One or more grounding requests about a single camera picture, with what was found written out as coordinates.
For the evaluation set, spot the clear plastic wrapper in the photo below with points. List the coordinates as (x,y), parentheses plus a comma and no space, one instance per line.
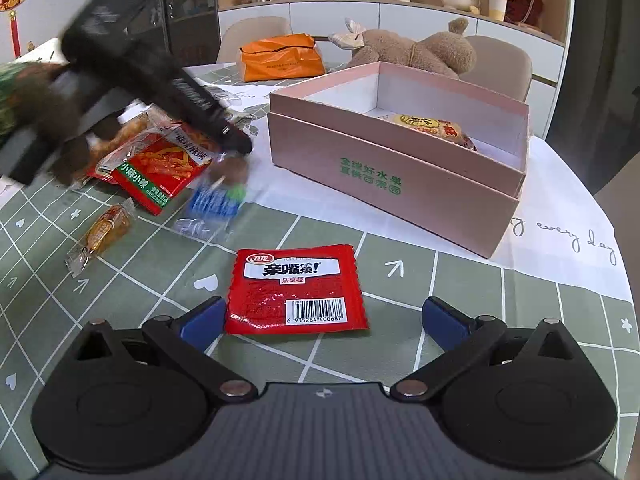
(227,102)

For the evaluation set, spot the red snack packet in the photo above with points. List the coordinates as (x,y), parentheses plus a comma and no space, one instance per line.
(295,305)

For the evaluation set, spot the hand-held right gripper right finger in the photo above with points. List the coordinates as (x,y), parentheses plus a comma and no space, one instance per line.
(445,322)

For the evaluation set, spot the yellow striped cup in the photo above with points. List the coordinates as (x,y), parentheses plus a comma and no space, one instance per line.
(498,5)

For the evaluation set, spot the pink cardboard box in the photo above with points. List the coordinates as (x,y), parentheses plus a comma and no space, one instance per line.
(375,180)

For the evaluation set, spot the orange plastic bag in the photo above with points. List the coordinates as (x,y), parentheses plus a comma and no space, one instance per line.
(280,60)

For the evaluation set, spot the brown teddy bear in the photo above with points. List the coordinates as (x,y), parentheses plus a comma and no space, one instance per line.
(400,50)

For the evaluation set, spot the dark glass cabinet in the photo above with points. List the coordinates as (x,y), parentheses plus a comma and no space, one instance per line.
(192,10)

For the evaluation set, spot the dark red plush toy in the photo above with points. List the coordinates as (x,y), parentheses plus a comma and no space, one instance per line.
(525,5)

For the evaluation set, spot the small yellow wrapped candy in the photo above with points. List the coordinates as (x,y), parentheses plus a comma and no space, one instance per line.
(102,232)

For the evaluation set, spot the red packet with orange sticks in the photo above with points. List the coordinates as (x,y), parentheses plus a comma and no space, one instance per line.
(160,170)

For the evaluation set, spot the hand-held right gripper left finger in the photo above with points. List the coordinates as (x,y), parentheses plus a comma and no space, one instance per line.
(202,322)

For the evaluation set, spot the white cabinet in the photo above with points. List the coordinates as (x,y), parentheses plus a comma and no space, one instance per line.
(425,17)

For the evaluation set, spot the bread snack packet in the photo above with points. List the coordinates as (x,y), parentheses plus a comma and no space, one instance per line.
(430,127)

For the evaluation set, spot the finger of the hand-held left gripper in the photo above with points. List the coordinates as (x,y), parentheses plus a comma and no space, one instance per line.
(205,112)

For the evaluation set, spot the person's left hand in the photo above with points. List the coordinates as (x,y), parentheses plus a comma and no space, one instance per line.
(55,115)

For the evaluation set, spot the beige chair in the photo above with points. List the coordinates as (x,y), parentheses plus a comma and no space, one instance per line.
(500,65)
(252,40)

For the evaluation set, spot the clear packet of fried twists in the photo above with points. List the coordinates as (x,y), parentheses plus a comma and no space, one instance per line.
(132,132)

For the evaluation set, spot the blue biscuit packet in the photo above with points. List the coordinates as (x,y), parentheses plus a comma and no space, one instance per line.
(212,205)

